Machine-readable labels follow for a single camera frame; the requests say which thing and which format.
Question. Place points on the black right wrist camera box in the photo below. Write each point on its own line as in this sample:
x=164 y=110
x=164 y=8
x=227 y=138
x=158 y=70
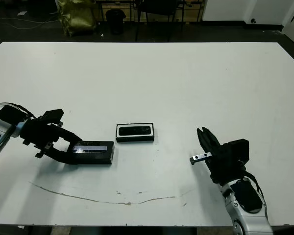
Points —
x=237 y=149

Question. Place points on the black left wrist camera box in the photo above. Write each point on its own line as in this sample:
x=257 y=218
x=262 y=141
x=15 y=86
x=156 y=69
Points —
x=52 y=115

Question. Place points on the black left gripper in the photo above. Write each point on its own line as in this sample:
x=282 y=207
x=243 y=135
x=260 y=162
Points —
x=36 y=133

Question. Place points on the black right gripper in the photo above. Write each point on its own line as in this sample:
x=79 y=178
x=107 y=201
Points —
x=223 y=171

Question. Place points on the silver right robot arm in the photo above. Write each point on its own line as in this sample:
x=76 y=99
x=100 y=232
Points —
x=247 y=220

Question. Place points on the black mesh chair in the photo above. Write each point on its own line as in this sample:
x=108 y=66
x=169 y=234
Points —
x=156 y=5

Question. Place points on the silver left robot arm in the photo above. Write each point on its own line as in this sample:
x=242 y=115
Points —
x=0 y=127

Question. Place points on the black box lid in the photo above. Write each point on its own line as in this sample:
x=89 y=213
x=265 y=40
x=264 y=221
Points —
x=95 y=156

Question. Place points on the black box base white insert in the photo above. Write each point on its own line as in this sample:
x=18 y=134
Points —
x=134 y=139

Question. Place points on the white paper sheet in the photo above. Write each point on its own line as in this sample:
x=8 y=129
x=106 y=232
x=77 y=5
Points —
x=22 y=13

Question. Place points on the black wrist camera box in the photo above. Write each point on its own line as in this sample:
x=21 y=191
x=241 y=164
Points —
x=52 y=115
x=237 y=149

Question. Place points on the small black bin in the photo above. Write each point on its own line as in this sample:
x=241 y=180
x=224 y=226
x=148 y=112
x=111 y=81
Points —
x=115 y=22

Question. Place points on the yellow-green plastic sack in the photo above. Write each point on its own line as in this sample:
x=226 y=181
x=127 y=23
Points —
x=76 y=19

